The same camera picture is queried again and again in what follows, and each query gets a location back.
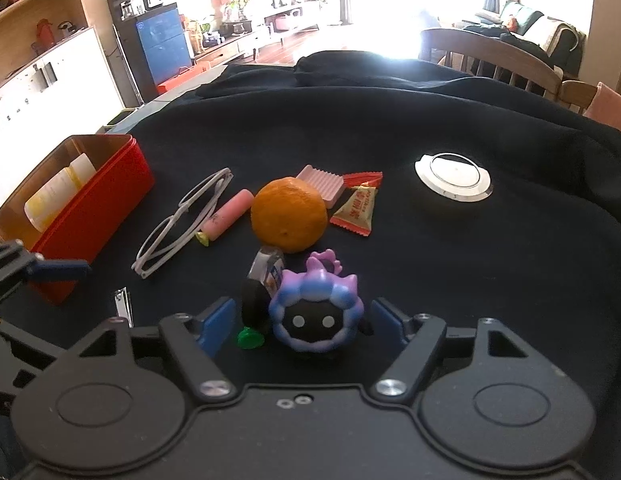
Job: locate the black and blue water dispenser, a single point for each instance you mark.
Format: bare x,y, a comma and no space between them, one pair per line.
160,45

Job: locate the purple toy figure black face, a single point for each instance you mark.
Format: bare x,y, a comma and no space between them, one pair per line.
315,290

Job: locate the low television cabinet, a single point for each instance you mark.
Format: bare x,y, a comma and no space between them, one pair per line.
250,40

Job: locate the pink tube with green tip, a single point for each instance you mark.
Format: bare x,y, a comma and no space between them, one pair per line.
228,212

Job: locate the orange gift box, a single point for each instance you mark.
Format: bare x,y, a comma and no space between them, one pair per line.
183,77

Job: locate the round chrome disc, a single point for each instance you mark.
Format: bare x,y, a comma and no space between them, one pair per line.
453,175

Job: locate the black round object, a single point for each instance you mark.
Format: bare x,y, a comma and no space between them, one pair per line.
253,305

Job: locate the green cap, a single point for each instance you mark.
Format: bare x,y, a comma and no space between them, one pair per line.
249,338

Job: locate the orange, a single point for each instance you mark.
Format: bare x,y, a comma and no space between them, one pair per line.
288,212

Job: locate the pink cloth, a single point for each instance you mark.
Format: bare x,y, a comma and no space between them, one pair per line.
610,107

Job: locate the white cabinet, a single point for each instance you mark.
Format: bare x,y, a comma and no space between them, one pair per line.
65,80

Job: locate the red tin box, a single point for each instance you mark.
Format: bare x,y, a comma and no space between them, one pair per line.
105,195

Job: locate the red candy packet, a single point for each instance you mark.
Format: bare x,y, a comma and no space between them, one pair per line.
358,210
363,178

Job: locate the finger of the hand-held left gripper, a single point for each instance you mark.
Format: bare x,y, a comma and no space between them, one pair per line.
60,270
25,342

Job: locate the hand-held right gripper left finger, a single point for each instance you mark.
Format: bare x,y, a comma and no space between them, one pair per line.
216,325

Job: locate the green sofa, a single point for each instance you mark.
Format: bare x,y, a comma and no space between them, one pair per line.
530,25

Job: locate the white frame glasses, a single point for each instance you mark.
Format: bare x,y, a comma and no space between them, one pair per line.
223,176

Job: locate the wooden spindle chair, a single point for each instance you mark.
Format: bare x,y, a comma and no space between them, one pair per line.
490,45

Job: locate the dark navy cloth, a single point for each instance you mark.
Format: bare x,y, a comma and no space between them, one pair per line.
440,270

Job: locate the silver nail clipper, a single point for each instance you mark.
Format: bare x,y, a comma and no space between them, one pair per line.
121,302

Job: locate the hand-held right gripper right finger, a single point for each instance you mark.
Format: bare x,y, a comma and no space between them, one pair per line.
388,322

